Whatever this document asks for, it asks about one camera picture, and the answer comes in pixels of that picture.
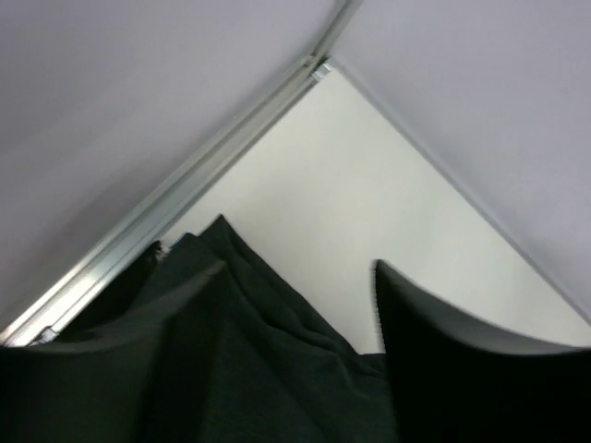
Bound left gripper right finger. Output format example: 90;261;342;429
373;260;590;442

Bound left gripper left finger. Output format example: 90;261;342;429
1;262;226;442

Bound black trousers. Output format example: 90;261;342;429
59;218;397;442

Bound left aluminium frame post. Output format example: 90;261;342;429
1;1;361;347

